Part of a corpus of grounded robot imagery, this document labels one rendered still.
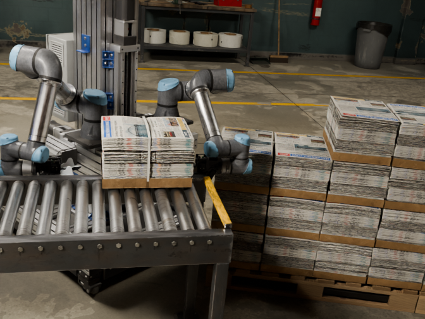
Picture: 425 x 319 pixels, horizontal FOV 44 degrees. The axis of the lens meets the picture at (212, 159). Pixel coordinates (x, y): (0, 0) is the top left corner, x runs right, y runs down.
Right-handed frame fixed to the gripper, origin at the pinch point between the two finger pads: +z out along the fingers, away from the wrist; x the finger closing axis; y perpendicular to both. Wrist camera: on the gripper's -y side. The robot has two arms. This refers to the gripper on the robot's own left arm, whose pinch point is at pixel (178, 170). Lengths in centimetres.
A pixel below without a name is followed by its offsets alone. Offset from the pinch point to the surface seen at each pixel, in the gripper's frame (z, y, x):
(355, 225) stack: -93, -29, 6
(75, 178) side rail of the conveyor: 46.1, 1.8, 11.6
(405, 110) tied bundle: -119, 28, -13
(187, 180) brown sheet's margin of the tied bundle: -0.3, 5.7, 23.5
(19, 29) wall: 152, -49, -672
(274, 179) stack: -51, -9, -8
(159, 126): 10.6, 24.7, 8.1
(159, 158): 12.2, 15.8, 23.1
